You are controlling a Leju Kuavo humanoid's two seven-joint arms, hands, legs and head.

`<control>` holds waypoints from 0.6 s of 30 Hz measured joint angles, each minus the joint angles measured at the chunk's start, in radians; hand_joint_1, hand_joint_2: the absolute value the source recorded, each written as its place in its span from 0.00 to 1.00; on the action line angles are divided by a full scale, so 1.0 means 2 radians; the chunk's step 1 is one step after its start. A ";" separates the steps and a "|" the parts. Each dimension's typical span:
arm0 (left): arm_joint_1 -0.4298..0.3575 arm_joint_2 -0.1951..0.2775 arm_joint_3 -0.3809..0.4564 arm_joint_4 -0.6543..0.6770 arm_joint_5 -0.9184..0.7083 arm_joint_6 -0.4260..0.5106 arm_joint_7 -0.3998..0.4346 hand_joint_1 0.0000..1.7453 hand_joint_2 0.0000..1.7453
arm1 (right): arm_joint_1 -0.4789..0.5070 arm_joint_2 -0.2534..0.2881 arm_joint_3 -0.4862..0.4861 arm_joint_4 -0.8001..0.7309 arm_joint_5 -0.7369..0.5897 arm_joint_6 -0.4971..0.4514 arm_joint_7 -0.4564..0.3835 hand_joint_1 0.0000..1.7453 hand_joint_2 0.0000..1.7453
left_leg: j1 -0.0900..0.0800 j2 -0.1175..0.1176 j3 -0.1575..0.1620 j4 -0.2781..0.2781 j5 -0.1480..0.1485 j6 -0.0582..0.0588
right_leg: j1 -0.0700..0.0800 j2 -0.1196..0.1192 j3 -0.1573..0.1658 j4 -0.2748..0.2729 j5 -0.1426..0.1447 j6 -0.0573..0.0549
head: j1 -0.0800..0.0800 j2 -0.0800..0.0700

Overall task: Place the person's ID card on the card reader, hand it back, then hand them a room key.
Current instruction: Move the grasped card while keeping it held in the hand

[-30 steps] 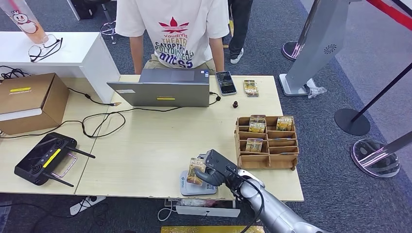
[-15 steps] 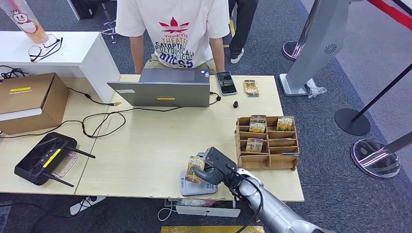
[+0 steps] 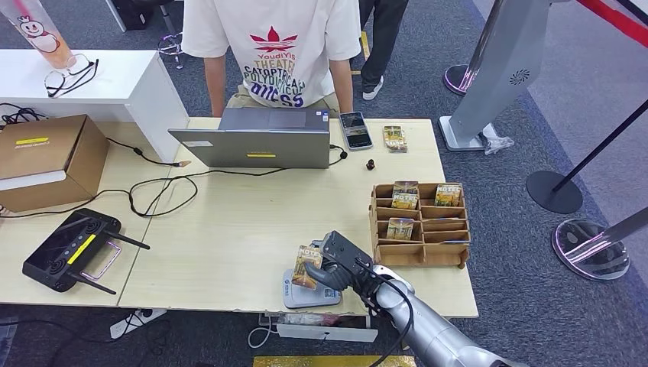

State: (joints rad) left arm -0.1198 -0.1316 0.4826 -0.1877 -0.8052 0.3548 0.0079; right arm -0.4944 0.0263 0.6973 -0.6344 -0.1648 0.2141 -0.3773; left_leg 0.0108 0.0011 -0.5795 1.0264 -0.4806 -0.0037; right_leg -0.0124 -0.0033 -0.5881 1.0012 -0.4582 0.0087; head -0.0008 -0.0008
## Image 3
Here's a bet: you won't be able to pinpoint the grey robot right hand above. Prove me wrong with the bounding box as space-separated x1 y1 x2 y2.
303 261 386 300

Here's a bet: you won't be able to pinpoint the hotel print ID card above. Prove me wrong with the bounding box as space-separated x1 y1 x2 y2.
291 245 324 291

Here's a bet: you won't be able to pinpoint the white card reader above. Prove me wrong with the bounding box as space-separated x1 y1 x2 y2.
281 268 342 310

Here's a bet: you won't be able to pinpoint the wooden card organizer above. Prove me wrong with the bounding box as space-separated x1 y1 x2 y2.
369 182 471 269

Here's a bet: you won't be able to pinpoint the person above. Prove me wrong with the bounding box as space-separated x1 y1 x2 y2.
358 0 410 101
181 0 363 119

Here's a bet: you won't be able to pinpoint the white tray under table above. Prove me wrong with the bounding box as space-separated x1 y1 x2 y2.
275 323 379 344

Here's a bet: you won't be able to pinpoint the gold panel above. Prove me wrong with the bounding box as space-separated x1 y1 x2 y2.
253 355 416 367

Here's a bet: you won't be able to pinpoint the black smartphone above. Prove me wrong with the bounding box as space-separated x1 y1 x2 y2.
339 111 374 152

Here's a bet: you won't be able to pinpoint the grey laptop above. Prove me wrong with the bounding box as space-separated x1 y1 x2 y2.
168 107 332 170

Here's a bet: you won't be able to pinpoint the stack of hotel cards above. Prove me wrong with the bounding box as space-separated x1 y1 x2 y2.
382 125 409 154

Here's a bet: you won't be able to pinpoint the white power strip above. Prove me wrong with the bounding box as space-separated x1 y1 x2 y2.
109 307 168 339

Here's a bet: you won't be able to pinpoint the clear plastic wrap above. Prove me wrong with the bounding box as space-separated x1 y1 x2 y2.
478 122 516 156

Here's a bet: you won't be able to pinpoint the black antenna remote controller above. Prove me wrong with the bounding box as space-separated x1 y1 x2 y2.
22 208 151 296

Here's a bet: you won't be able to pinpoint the grey kiosk stand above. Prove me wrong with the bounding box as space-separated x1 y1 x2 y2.
438 0 554 153

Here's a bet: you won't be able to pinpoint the chrome stool base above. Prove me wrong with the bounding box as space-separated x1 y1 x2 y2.
157 30 184 70

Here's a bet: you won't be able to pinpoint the white cabinet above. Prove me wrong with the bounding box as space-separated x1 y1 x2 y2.
0 49 191 164

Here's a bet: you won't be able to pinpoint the brown cardboard box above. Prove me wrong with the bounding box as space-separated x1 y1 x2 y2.
0 114 110 213

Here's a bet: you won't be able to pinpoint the black floor case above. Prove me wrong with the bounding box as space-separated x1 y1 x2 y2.
111 0 153 31

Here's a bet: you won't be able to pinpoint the pink snowman print cup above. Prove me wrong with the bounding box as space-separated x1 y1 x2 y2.
0 0 76 70

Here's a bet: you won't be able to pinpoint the red barrier belt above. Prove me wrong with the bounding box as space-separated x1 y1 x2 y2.
577 0 648 49

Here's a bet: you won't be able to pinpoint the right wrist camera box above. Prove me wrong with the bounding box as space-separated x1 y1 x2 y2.
319 230 376 278

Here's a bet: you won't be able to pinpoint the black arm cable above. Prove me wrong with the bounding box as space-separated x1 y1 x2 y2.
354 258 416 367

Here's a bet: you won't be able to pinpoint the white cable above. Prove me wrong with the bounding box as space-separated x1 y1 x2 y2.
247 323 278 349

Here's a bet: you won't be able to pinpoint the long black cable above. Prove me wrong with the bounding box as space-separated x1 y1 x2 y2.
0 167 287 219

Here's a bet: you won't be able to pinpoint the black cable brown plug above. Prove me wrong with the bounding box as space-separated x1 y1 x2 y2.
106 136 193 169

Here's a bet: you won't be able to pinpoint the chrome stanchion post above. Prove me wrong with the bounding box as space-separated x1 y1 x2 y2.
552 206 648 282
443 0 507 97

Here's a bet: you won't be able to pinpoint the black stanchion post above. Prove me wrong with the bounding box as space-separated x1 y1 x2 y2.
526 99 648 216

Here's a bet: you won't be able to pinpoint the black frame glasses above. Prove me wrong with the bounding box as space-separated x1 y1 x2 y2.
44 53 100 99

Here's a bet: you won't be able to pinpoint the black cable bundle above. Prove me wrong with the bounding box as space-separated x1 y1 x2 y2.
0 102 49 128

